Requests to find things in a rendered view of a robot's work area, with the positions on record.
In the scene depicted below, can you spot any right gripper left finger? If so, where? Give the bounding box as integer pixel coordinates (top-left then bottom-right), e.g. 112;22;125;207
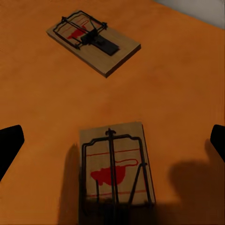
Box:
0;125;24;180

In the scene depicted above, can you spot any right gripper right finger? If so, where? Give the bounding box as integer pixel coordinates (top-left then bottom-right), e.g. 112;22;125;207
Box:
210;124;225;161

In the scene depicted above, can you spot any mousetrap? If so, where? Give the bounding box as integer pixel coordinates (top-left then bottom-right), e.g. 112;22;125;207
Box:
46;9;141;78
78;121;159;225

